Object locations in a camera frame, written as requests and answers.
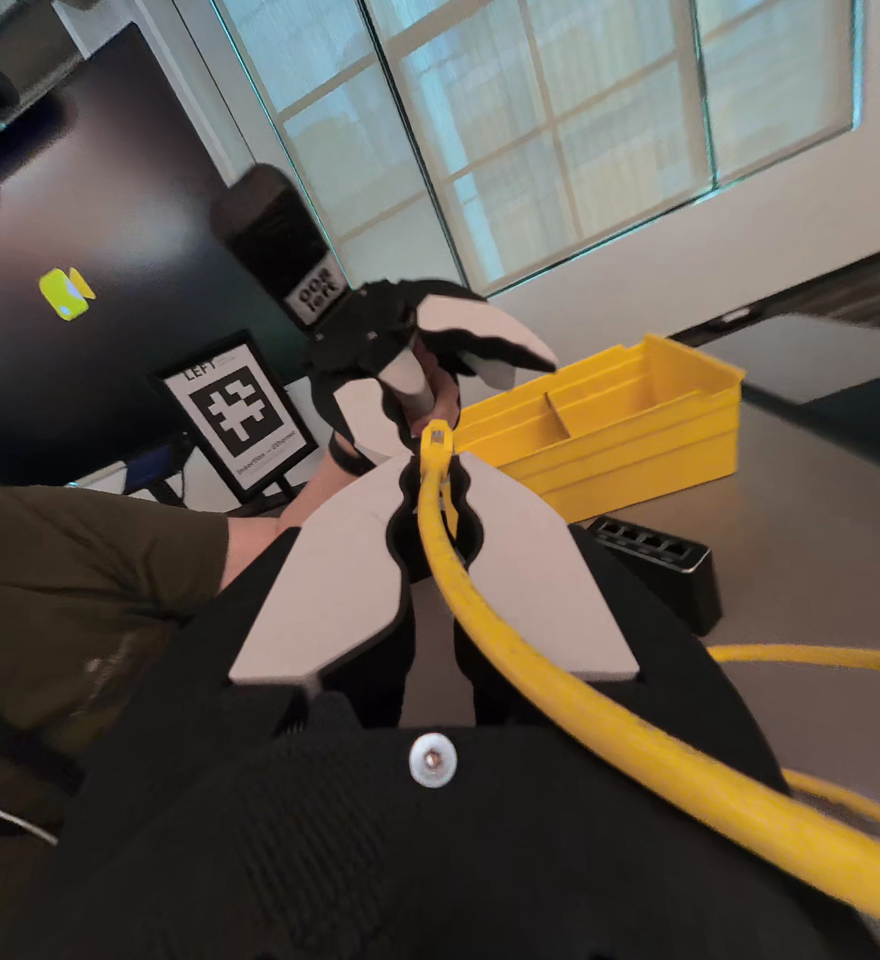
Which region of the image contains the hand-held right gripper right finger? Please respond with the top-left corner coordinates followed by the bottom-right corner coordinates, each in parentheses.
top-left (449, 452), bottom-right (642, 727)

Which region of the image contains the small dark screen device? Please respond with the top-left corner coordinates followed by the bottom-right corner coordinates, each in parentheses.
top-left (121, 442), bottom-right (193, 496)

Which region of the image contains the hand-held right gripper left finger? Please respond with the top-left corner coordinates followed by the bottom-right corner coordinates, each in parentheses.
top-left (227, 452), bottom-right (417, 727)

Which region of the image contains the black framed marker sign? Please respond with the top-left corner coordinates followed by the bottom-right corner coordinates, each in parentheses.
top-left (151, 330), bottom-right (319, 505)

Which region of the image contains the person's left forearm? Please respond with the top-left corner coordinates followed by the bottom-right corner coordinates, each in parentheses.
top-left (218, 453), bottom-right (351, 594)

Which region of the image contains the black wrist rest pad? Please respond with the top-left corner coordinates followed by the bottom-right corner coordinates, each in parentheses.
top-left (740, 371), bottom-right (880, 481)

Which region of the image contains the yellow plastic bin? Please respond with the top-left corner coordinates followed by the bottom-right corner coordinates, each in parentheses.
top-left (451, 333), bottom-right (747, 525)

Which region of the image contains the black network switch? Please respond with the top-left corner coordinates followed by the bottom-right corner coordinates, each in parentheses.
top-left (586, 516), bottom-right (724, 637)

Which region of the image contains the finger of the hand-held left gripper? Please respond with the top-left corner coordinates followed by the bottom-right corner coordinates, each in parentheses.
top-left (416, 294), bottom-right (561, 391)
top-left (332, 377), bottom-right (414, 466)

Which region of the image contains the large window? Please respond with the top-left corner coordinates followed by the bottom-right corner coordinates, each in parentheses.
top-left (211, 0), bottom-right (861, 297)

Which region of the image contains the large black wall screen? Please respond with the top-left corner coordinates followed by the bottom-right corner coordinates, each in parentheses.
top-left (0, 22), bottom-right (313, 489)

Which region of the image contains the thin white cable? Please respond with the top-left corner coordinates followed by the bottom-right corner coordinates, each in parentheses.
top-left (0, 783), bottom-right (58, 847)

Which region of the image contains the yellow ethernet cable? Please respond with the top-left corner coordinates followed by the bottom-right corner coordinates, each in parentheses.
top-left (417, 420), bottom-right (880, 935)

